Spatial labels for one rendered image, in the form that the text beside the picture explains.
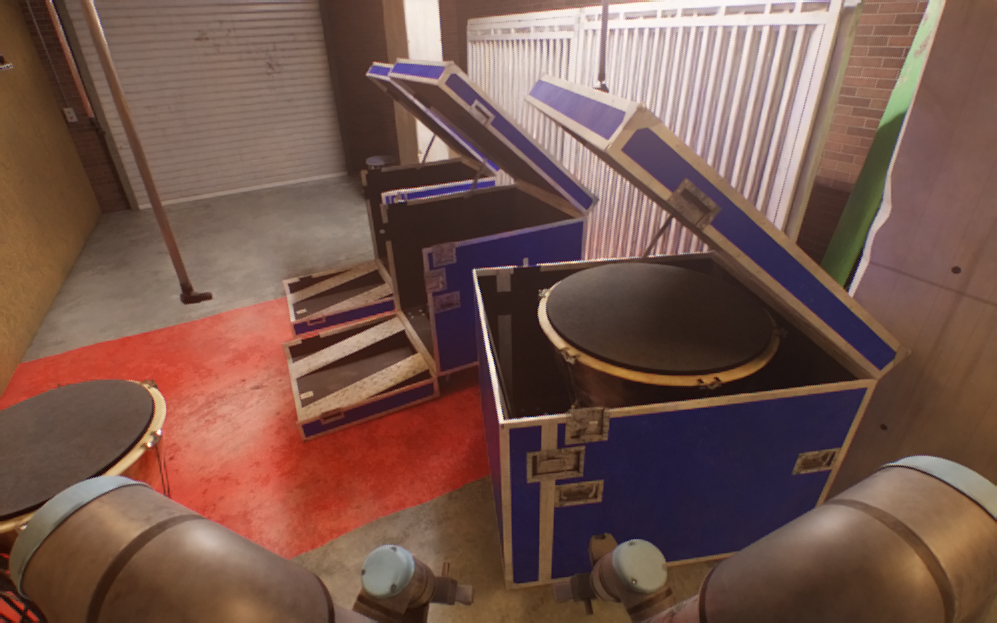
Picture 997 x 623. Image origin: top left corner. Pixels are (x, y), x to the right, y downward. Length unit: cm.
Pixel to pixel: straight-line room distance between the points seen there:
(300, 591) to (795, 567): 39
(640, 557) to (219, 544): 72
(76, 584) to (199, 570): 9
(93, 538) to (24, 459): 164
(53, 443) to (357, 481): 122
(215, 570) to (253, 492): 232
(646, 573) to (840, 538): 57
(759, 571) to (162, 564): 46
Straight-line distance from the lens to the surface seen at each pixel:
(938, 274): 195
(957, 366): 202
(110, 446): 201
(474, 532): 235
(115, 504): 54
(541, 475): 157
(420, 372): 296
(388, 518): 245
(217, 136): 822
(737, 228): 129
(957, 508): 54
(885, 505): 51
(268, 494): 274
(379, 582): 100
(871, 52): 428
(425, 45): 527
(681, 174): 117
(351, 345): 344
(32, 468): 209
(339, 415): 288
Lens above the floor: 189
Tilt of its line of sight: 29 degrees down
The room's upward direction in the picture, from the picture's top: 2 degrees counter-clockwise
